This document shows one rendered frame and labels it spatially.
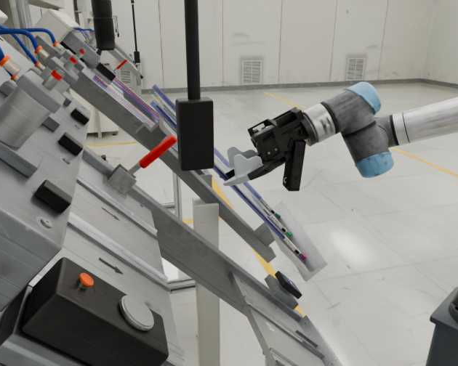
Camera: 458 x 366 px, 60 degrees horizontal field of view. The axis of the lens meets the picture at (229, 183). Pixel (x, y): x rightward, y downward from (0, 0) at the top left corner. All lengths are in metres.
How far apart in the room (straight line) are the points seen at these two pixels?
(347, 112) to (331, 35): 8.27
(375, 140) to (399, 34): 9.17
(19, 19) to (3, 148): 1.07
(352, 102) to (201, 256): 0.44
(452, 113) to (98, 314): 0.87
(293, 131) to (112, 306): 0.66
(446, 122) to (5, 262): 0.90
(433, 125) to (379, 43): 8.78
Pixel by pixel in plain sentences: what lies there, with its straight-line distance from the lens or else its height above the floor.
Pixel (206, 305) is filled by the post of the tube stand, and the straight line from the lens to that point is 1.11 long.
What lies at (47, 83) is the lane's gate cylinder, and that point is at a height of 1.21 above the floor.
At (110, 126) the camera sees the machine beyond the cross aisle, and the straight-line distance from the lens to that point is 5.00.
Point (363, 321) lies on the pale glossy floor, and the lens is 2.00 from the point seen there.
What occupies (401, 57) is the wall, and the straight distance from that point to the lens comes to 10.13.
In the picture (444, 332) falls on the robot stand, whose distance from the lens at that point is 1.21.
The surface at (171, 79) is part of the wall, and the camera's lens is 8.09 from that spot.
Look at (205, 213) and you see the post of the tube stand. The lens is 0.96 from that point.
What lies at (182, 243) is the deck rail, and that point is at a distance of 0.64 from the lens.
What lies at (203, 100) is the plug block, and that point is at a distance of 0.25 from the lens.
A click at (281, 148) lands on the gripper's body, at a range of 0.82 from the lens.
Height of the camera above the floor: 1.24
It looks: 22 degrees down
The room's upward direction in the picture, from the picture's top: straight up
